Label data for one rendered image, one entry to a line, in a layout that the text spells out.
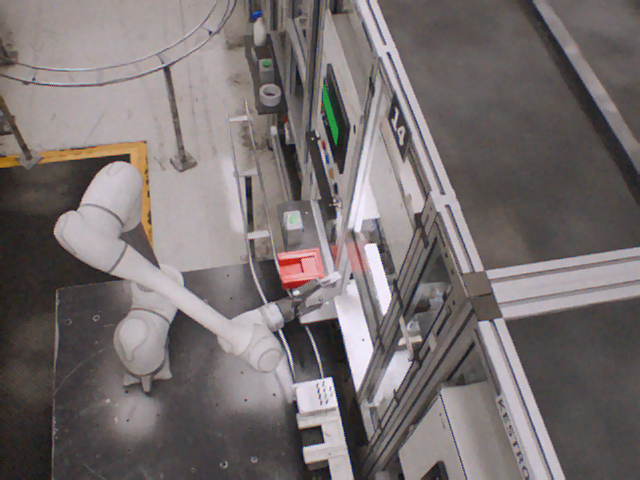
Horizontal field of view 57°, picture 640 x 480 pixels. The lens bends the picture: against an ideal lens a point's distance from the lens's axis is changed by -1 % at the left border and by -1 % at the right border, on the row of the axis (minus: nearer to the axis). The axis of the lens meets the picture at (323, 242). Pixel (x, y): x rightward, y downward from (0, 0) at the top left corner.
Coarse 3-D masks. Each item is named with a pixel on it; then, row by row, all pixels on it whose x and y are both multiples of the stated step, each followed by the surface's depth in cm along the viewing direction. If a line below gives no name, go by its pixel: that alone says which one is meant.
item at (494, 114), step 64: (384, 0) 143; (448, 0) 145; (512, 0) 147; (576, 0) 149; (320, 64) 191; (448, 64) 132; (512, 64) 134; (448, 128) 122; (512, 128) 123; (576, 128) 125; (512, 192) 114; (576, 192) 115; (448, 256) 104; (512, 256) 106; (576, 256) 107; (448, 320) 109
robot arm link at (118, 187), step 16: (96, 176) 172; (112, 176) 170; (128, 176) 173; (96, 192) 167; (112, 192) 167; (128, 192) 171; (112, 208) 166; (128, 208) 171; (128, 224) 176; (128, 240) 185; (144, 240) 191; (144, 256) 195; (176, 272) 226; (144, 288) 210; (144, 304) 215; (160, 304) 215
